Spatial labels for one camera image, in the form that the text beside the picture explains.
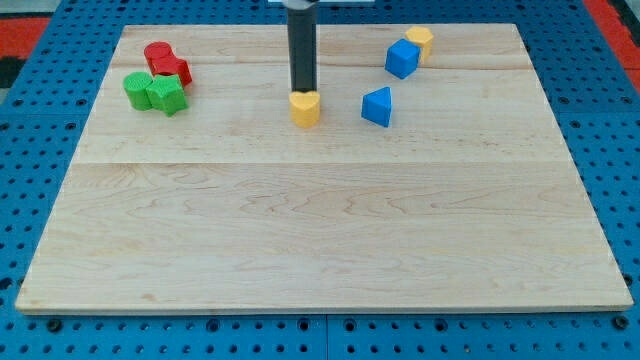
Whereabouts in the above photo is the red star block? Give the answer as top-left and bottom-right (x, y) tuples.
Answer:
(151, 57), (192, 86)

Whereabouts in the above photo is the red cylinder block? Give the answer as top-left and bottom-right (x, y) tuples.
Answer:
(143, 41), (173, 74)

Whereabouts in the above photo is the green star block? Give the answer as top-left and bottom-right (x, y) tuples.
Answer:
(146, 75), (188, 117)

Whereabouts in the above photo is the yellow heart block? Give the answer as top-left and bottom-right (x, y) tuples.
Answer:
(289, 91), (321, 128)

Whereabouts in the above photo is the light wooden board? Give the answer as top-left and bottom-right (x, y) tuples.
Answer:
(15, 23), (633, 315)

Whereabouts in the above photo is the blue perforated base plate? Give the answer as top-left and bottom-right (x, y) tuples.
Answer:
(1, 0), (639, 359)

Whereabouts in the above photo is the yellow hexagon block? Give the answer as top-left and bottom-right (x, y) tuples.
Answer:
(405, 26), (434, 64)

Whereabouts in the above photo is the blue triangle block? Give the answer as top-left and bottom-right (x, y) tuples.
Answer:
(361, 87), (392, 128)

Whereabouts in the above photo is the green cylinder block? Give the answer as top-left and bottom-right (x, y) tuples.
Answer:
(123, 72), (153, 111)

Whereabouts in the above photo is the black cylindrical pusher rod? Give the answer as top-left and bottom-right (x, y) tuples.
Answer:
(283, 0), (317, 93)

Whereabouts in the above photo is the blue cube block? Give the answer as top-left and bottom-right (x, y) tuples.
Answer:
(384, 39), (421, 79)

